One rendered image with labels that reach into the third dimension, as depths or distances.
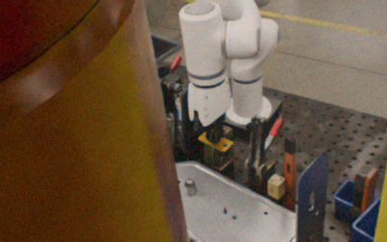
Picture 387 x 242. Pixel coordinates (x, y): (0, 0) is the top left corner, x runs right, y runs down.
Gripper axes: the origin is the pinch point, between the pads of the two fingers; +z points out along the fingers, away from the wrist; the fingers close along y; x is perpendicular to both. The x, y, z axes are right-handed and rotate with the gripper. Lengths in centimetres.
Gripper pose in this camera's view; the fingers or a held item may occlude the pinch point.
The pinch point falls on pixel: (214, 132)
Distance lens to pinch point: 116.0
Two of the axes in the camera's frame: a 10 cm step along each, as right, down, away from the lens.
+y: -6.7, 5.2, -5.4
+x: 7.4, 3.4, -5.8
